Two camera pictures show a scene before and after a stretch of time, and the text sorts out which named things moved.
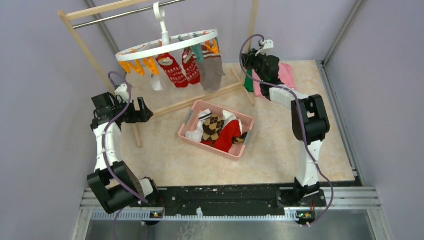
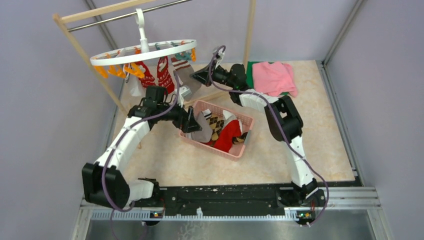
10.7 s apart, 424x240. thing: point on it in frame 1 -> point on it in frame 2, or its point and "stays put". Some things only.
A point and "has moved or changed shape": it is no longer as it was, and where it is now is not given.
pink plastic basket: (236, 150) stays put
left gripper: (140, 116) -> (186, 121)
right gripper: (249, 57) -> (203, 75)
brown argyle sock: (211, 127) stays put
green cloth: (248, 83) stays put
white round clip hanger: (176, 41) -> (144, 46)
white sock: (156, 83) -> (134, 92)
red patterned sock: (189, 61) -> (164, 77)
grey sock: (211, 73) has moved or changed shape
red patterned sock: (173, 69) -> (148, 80)
